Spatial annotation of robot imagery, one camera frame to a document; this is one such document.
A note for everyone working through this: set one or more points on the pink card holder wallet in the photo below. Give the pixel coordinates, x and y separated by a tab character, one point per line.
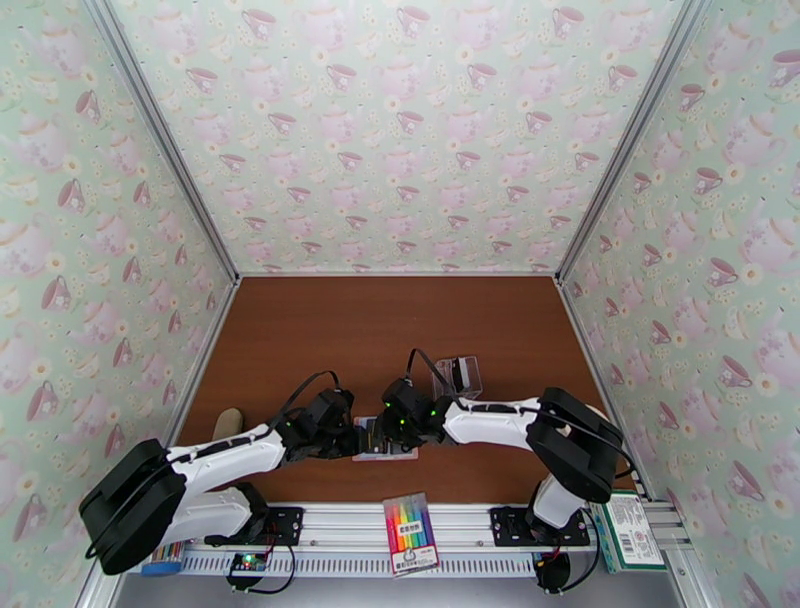
400	457

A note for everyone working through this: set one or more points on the clear acrylic card box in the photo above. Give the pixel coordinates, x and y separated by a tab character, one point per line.
440	375

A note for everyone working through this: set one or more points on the stack of dark cards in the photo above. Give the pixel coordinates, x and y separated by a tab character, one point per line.
461	374

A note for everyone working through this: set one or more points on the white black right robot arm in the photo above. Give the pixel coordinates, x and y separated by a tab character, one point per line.
487	422

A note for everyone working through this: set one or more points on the beige glasses case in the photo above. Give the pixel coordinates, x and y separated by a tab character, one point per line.
228	425

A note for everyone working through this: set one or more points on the pack of coloured highlighters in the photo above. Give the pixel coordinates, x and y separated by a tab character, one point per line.
409	531

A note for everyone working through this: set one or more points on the small circuit board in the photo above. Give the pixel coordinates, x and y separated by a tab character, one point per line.
247	564

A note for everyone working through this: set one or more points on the black round puck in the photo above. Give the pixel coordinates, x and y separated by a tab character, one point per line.
240	582
553	572

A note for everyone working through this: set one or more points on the white masking tape roll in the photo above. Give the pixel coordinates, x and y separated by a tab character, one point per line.
597	410

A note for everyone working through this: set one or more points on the clear case of coloured pencils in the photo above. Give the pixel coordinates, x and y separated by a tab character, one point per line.
164	569

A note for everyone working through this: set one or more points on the green white cardboard box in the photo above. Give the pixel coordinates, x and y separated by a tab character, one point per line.
631	537

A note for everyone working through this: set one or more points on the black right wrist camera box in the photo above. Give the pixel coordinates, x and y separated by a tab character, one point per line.
403	395

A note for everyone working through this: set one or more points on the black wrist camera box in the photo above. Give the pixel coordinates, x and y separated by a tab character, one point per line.
403	395
330	406

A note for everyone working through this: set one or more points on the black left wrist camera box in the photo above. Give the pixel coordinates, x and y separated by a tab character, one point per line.
330	406

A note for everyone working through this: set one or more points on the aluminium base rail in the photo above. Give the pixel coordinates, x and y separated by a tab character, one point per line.
350	522

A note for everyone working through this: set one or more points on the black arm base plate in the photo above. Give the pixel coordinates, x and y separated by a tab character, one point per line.
506	525
287	522

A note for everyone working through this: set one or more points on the aluminium frame profile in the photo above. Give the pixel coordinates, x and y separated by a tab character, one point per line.
190	375
162	134
631	134
400	274
590	350

